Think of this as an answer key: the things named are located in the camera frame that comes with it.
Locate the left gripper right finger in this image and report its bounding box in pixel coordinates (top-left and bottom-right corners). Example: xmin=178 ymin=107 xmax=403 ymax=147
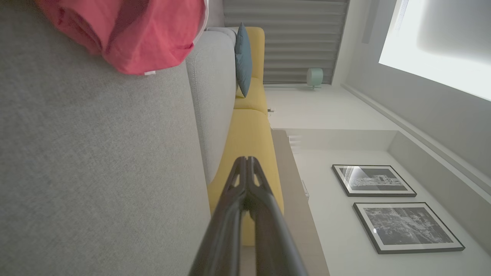
xmin=246 ymin=156 xmax=308 ymax=276

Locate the red jersey with white sleeves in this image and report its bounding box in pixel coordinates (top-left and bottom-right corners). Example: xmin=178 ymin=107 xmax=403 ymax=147
xmin=35 ymin=0 xmax=209 ymax=76

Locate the blue throw pillow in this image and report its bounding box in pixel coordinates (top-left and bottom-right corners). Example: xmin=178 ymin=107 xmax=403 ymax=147
xmin=235 ymin=22 xmax=253 ymax=98

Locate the pale green round lamp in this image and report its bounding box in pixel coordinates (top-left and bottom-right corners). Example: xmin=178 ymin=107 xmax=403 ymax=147
xmin=306 ymin=68 xmax=324 ymax=91

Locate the yellow sofa section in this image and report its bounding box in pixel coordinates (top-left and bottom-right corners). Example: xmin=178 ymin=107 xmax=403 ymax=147
xmin=207 ymin=26 xmax=285 ymax=246

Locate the grey pleated curtain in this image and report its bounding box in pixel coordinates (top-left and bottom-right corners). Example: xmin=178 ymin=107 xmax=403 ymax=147
xmin=224 ymin=0 xmax=349 ymax=84

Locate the large black framed picture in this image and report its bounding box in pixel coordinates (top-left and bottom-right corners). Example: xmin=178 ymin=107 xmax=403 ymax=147
xmin=353 ymin=202 xmax=466 ymax=255

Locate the small black framed picture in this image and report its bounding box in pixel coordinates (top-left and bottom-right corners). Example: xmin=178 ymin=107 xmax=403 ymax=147
xmin=332 ymin=164 xmax=417 ymax=197

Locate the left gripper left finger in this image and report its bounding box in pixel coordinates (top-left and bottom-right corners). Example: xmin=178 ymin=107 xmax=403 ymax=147
xmin=188 ymin=156 xmax=248 ymax=276

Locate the grey fabric sofa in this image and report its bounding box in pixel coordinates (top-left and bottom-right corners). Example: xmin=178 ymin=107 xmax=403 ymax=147
xmin=0 ymin=0 xmax=238 ymax=276

